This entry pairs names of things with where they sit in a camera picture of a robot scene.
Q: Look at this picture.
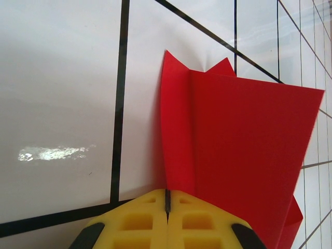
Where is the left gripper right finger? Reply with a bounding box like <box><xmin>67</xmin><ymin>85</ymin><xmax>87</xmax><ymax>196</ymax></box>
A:
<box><xmin>168</xmin><ymin>190</ymin><xmax>268</xmax><ymax>249</ymax></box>

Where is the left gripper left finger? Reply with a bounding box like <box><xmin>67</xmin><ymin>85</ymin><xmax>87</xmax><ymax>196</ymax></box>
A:
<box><xmin>68</xmin><ymin>189</ymin><xmax>169</xmax><ymax>249</ymax></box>

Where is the red square paper sheet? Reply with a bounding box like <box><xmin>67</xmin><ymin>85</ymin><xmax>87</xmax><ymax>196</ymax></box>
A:
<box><xmin>159</xmin><ymin>49</ymin><xmax>326</xmax><ymax>249</ymax></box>

